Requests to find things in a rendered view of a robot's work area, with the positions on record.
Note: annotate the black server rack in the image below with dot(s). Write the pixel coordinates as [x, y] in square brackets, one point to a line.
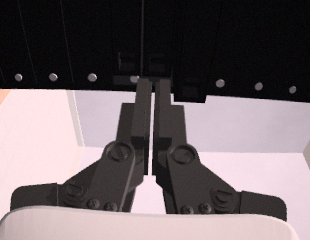
[263, 47]

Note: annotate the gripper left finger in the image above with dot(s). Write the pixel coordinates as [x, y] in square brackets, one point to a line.
[103, 185]

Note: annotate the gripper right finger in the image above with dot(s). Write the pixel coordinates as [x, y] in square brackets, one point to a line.
[195, 189]

